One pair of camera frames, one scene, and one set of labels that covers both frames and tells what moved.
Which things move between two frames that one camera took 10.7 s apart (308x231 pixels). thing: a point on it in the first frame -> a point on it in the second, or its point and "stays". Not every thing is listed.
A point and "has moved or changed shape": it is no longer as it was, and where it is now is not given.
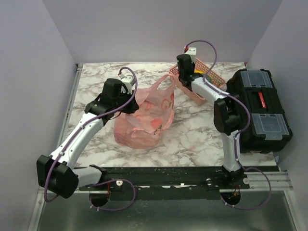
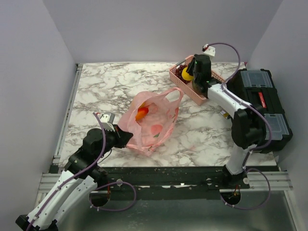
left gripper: [134, 106] -> [122, 137]
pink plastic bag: [142, 128] has moved or changed shape
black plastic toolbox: [270, 127] stays
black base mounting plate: [165, 183] stays
